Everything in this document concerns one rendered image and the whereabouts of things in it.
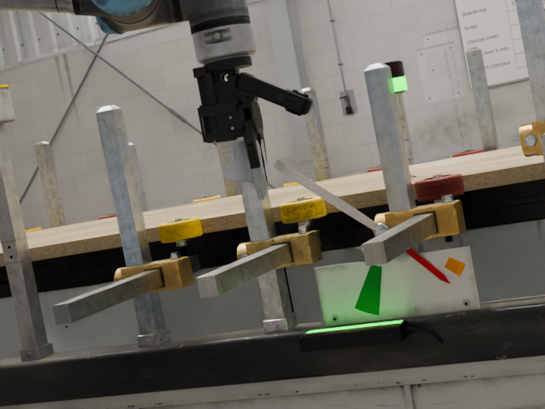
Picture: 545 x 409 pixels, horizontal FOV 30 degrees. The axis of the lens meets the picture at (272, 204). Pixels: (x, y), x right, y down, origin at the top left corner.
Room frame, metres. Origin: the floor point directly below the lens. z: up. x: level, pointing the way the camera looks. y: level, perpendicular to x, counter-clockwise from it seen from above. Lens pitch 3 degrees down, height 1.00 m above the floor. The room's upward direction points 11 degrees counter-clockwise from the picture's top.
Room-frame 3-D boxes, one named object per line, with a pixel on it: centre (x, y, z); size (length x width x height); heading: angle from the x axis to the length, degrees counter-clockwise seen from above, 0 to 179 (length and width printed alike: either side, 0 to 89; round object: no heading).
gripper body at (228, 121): (1.53, 0.03, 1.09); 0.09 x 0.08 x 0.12; 80
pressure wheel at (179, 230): (1.90, 0.18, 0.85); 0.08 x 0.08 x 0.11
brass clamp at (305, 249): (1.72, 0.00, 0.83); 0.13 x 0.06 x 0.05; 67
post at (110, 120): (1.82, 0.26, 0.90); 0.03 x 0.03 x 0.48; 67
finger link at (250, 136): (1.50, 0.01, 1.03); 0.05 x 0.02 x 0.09; 170
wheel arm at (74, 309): (1.72, 0.26, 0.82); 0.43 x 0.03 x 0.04; 157
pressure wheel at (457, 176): (1.71, -0.28, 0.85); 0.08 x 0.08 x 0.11
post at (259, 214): (1.73, 0.03, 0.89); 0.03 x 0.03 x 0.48; 67
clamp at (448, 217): (1.62, -0.23, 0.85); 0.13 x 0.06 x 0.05; 67
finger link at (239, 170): (1.51, 0.03, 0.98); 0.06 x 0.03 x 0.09; 80
